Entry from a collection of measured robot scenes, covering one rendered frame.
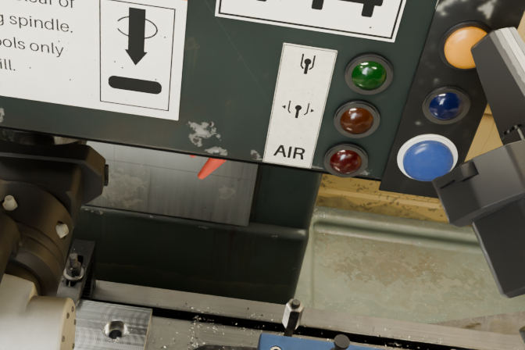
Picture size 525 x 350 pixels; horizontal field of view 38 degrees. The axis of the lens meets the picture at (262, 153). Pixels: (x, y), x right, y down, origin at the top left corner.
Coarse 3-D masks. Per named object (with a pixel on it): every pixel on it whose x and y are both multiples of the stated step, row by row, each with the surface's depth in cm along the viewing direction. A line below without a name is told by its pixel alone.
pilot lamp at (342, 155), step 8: (336, 152) 46; (344, 152) 46; (352, 152) 46; (336, 160) 46; (344, 160) 46; (352, 160) 46; (360, 160) 46; (336, 168) 46; (344, 168) 46; (352, 168) 46
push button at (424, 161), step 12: (420, 144) 45; (432, 144) 45; (444, 144) 45; (408, 156) 45; (420, 156) 45; (432, 156) 45; (444, 156) 45; (408, 168) 46; (420, 168) 46; (432, 168) 46; (444, 168) 46; (420, 180) 46
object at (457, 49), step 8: (456, 32) 40; (464, 32) 40; (472, 32) 40; (480, 32) 40; (448, 40) 40; (456, 40) 40; (464, 40) 40; (472, 40) 40; (448, 48) 40; (456, 48) 40; (464, 48) 40; (448, 56) 41; (456, 56) 41; (464, 56) 41; (472, 56) 41; (456, 64) 41; (464, 64) 41; (472, 64) 41
